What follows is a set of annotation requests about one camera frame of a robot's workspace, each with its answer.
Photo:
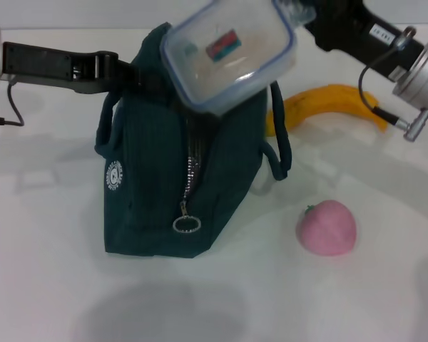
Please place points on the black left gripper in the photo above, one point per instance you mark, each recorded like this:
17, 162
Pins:
50, 66

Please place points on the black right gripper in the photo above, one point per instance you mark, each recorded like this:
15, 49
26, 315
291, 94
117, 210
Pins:
356, 32

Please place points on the pink peach toy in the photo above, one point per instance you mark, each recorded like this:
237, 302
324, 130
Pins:
326, 228

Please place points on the dark teal insulated lunch bag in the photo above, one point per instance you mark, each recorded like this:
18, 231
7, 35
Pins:
150, 171

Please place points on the yellow banana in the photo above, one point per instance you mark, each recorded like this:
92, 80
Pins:
328, 101

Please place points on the clear plastic blue-rimmed food container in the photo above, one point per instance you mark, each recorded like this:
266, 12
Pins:
232, 53

